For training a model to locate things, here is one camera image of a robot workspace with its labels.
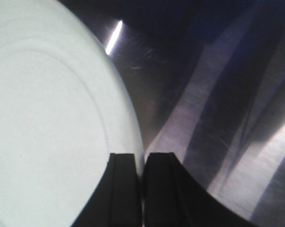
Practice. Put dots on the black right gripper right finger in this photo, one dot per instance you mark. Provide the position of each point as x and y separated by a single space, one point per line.
174 199

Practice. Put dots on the pale green plate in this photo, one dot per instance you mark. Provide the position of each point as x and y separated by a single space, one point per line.
63 110

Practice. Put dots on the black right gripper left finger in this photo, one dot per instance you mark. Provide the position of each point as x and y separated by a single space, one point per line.
116 201

